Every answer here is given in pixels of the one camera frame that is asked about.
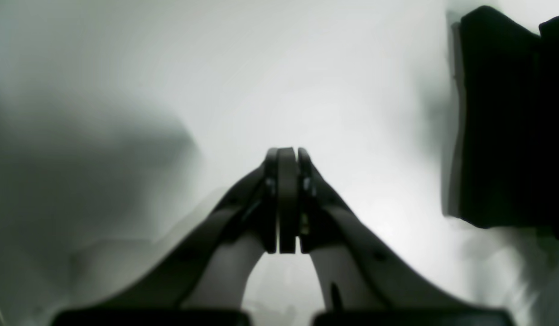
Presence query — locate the black T-shirt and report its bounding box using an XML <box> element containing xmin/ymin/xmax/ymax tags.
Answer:
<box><xmin>451</xmin><ymin>5</ymin><xmax>559</xmax><ymax>240</ymax></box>

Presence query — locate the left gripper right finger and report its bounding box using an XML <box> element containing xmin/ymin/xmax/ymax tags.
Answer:
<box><xmin>288</xmin><ymin>147</ymin><xmax>513</xmax><ymax>326</ymax></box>

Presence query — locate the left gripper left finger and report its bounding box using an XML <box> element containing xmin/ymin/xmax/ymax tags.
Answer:
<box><xmin>53</xmin><ymin>147</ymin><xmax>289</xmax><ymax>326</ymax></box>

